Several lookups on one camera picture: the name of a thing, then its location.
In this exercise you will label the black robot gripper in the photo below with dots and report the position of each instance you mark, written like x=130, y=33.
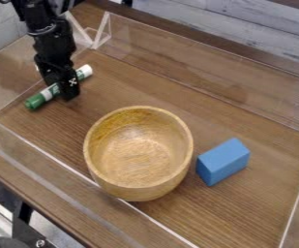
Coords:
x=54, y=45

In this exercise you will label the green Expo marker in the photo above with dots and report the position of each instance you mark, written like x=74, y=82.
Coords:
x=50, y=92

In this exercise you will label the brown wooden bowl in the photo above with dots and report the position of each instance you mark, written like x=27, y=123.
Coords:
x=138, y=152

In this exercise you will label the blue foam block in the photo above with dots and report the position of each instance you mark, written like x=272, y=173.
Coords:
x=222, y=161

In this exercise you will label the black table leg bracket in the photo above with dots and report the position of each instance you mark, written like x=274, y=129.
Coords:
x=26, y=233

